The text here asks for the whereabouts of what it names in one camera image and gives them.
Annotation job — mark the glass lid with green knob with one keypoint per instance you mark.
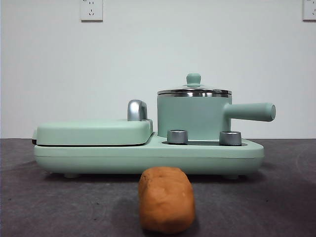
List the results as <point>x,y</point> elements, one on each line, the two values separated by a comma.
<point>193,79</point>

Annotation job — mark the brown potato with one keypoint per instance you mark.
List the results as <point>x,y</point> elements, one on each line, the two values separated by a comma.
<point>165,200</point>

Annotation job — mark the silver control knob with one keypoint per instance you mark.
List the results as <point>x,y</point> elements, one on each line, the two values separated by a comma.
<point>230,138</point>
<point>177,137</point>

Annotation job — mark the mint green breakfast machine base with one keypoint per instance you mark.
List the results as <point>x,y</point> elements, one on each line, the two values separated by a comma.
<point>209,158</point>

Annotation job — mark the mint green griddle cover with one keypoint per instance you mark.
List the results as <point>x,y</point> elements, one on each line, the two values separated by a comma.
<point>91,133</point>

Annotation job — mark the white wall socket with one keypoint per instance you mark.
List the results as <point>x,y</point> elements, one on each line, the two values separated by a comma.
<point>91,11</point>
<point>309,10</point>

